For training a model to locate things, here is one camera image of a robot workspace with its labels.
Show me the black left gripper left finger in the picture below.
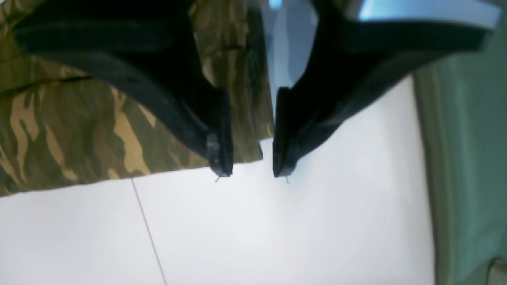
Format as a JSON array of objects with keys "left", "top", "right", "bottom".
[{"left": 14, "top": 0, "right": 233, "bottom": 177}]

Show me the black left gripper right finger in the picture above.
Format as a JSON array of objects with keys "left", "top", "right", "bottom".
[{"left": 273, "top": 0, "right": 496, "bottom": 177}]

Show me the camouflage t-shirt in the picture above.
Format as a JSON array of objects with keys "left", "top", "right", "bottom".
[{"left": 1, "top": 0, "right": 274, "bottom": 196}]

